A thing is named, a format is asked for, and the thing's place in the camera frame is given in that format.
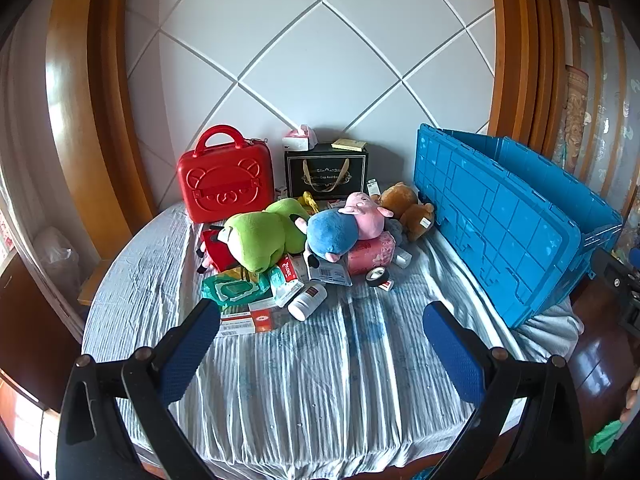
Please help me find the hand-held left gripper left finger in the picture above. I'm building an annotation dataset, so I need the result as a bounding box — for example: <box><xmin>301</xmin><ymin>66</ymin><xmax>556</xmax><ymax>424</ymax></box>
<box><xmin>55</xmin><ymin>299</ymin><xmax>222</xmax><ymax>480</ymax></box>

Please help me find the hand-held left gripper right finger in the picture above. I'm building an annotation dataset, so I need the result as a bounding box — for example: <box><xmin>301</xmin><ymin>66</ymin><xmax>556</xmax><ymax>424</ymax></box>
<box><xmin>422</xmin><ymin>301</ymin><xmax>587</xmax><ymax>480</ymax></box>

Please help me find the black tape roll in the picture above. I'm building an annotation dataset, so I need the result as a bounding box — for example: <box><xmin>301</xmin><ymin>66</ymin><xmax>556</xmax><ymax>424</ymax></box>
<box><xmin>365</xmin><ymin>266</ymin><xmax>396</xmax><ymax>289</ymax></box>

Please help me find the green frog plush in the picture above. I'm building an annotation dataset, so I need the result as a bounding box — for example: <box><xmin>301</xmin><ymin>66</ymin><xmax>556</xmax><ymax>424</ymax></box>
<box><xmin>216</xmin><ymin>198</ymin><xmax>311</xmax><ymax>275</ymax></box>

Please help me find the blue plastic crate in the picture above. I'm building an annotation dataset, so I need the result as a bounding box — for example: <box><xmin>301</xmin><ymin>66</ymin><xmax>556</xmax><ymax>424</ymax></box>
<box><xmin>412</xmin><ymin>123</ymin><xmax>626</xmax><ymax>330</ymax></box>

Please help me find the green wet wipes pack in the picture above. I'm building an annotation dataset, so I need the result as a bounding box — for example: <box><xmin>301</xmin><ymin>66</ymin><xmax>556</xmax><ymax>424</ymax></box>
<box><xmin>201</xmin><ymin>269</ymin><xmax>273</xmax><ymax>306</ymax></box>

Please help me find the red white medicine box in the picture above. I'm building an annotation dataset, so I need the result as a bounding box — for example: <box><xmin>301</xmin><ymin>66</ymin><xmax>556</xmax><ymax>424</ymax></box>
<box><xmin>247</xmin><ymin>300</ymin><xmax>291</xmax><ymax>333</ymax></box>

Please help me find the red dress pig plush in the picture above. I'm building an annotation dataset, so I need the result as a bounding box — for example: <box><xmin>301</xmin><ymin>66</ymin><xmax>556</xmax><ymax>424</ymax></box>
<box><xmin>196</xmin><ymin>227</ymin><xmax>238</xmax><ymax>275</ymax></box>

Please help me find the green white blister pack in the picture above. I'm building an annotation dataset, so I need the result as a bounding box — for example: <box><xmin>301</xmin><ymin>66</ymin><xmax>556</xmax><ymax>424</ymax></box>
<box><xmin>270</xmin><ymin>267</ymin><xmax>305</xmax><ymax>308</ymax></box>

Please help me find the white dark label bottle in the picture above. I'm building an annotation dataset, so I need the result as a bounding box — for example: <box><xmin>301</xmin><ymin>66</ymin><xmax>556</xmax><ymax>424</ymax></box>
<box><xmin>287</xmin><ymin>283</ymin><xmax>328</xmax><ymax>322</ymax></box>

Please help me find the striped grey bed sheet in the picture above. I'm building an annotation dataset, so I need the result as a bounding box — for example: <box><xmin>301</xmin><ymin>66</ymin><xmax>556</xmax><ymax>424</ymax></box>
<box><xmin>80</xmin><ymin>200</ymin><xmax>586</xmax><ymax>476</ymax></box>

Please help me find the white barcode box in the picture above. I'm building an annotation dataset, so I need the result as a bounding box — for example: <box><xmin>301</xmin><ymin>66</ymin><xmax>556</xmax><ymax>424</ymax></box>
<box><xmin>305</xmin><ymin>252</ymin><xmax>353</xmax><ymax>287</ymax></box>

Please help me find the brown bear plush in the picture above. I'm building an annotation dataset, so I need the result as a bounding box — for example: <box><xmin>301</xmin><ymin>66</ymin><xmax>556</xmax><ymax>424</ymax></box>
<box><xmin>377</xmin><ymin>182</ymin><xmax>436</xmax><ymax>243</ymax></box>

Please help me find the green cloth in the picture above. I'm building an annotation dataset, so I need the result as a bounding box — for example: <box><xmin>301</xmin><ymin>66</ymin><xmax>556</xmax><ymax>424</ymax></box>
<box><xmin>590</xmin><ymin>420</ymin><xmax>623</xmax><ymax>456</ymax></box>

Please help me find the dark wooden cabinet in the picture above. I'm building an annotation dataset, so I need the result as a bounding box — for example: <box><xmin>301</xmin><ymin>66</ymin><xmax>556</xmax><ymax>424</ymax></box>
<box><xmin>0</xmin><ymin>250</ymin><xmax>83</xmax><ymax>411</ymax></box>

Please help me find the clear plastic bag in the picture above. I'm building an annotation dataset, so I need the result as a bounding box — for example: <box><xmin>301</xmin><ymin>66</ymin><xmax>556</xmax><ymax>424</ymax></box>
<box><xmin>35</xmin><ymin>226</ymin><xmax>81</xmax><ymax>306</ymax></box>

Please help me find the blue pig plush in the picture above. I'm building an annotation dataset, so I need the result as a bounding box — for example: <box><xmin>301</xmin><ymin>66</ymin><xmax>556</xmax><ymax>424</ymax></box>
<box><xmin>306</xmin><ymin>191</ymin><xmax>396</xmax><ymax>263</ymax></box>

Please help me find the red bear suitcase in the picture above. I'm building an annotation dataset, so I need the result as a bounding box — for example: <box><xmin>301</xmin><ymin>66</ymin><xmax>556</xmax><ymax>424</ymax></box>
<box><xmin>177</xmin><ymin>125</ymin><xmax>275</xmax><ymax>224</ymax></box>

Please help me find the black gift bag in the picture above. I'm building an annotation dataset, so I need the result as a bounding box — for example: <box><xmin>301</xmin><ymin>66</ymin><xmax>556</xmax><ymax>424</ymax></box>
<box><xmin>284</xmin><ymin>142</ymin><xmax>370</xmax><ymax>200</ymax></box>

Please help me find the white pink tissue pack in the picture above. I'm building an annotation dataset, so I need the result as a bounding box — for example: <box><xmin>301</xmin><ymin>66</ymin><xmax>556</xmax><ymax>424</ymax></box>
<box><xmin>281</xmin><ymin>124</ymin><xmax>319</xmax><ymax>152</ymax></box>

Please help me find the patterned wall hanging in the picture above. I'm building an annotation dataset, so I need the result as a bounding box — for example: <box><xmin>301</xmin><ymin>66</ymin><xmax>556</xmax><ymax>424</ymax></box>
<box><xmin>555</xmin><ymin>65</ymin><xmax>593</xmax><ymax>171</ymax></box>

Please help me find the wooden headboard frame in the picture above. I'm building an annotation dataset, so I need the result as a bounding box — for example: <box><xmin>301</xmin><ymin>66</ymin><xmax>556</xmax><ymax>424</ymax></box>
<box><xmin>487</xmin><ymin>0</ymin><xmax>566</xmax><ymax>161</ymax></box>
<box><xmin>47</xmin><ymin>0</ymin><xmax>156</xmax><ymax>306</ymax></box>

